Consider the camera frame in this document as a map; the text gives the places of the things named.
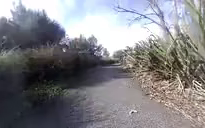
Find group of distant trees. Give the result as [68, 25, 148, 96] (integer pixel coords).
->
[61, 33, 111, 58]

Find small pale scrap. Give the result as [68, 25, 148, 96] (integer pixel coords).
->
[128, 109, 139, 116]

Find dark leafy tree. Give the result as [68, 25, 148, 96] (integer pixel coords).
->
[0, 1, 67, 51]

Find grey asphalt path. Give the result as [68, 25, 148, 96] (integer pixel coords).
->
[9, 64, 199, 128]

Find row of flax bushes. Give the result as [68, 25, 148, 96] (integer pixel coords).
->
[121, 31, 205, 101]

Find dark green bushes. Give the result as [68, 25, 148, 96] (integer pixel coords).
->
[0, 46, 119, 128]

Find dry leaf litter strip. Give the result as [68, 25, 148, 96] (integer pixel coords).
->
[131, 70, 205, 128]

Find bare branching tree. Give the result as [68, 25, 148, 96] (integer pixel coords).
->
[114, 0, 191, 44]

